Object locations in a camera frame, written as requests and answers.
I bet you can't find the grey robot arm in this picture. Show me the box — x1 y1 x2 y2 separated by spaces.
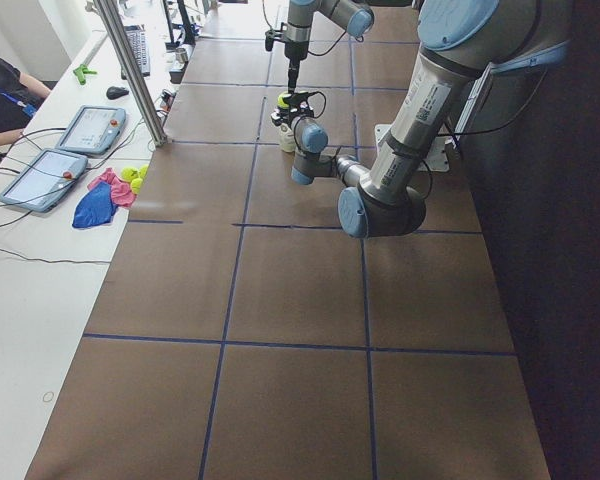
282 0 374 93
265 0 573 238

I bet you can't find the silver metal cup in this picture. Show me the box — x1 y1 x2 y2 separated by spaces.
174 45 191 64

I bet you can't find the pink cloth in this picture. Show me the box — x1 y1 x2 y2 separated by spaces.
87 167 136 208

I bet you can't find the yellow tennis ball on cloth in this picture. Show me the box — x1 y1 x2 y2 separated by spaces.
120 167 139 183

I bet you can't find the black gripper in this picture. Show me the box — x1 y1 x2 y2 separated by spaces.
284 39 308 94
271 102 314 128

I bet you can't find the black keyboard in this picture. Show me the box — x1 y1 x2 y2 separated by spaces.
124 25 151 77

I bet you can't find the blue cloth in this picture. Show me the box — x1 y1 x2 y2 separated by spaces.
72 182 118 229

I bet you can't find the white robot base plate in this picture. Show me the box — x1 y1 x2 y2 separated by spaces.
374 69 496 174

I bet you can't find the yellow tennis ball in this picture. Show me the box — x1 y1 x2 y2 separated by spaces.
277 93 291 109
120 167 139 183

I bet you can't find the seated person dark shirt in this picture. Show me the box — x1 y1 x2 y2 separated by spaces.
0 58 52 147

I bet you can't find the teach pendant far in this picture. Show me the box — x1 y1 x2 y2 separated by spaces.
56 105 127 155

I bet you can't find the black computer mouse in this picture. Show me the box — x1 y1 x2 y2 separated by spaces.
105 86 129 100

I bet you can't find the black monitor stand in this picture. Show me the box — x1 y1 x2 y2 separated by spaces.
162 0 198 52

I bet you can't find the green plastic tool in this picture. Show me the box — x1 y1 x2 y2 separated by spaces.
73 64 98 85

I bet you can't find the teach pendant near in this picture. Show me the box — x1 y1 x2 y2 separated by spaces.
0 149 88 213

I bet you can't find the teach pendant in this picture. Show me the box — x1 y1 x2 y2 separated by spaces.
0 149 88 213
56 105 127 155

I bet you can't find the aluminium frame post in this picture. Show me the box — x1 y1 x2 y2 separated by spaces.
94 0 167 147

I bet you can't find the clear tennis ball can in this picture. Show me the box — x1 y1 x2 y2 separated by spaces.
279 124 296 153

